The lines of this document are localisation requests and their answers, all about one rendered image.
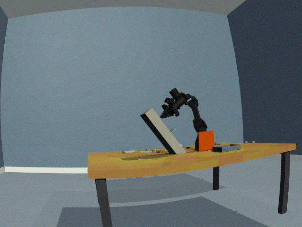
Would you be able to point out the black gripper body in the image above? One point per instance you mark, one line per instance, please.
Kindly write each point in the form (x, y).
(173, 109)

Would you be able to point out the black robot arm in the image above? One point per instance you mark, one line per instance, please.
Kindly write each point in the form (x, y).
(181, 98)

